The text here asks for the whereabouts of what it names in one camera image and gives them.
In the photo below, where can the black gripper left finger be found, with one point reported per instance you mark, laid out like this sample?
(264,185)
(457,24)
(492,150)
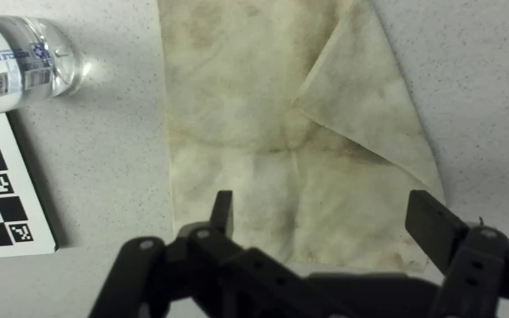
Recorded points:
(222,212)

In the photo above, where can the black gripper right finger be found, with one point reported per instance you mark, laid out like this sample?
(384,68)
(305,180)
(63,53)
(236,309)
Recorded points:
(434,226)

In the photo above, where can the stained beige towel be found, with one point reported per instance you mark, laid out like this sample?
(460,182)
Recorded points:
(238,88)

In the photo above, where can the checkered marker calibration board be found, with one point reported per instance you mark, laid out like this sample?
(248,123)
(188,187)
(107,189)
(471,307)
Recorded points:
(1,194)

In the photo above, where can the clear plastic water bottle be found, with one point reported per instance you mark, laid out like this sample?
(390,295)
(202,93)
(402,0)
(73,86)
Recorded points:
(25,58)

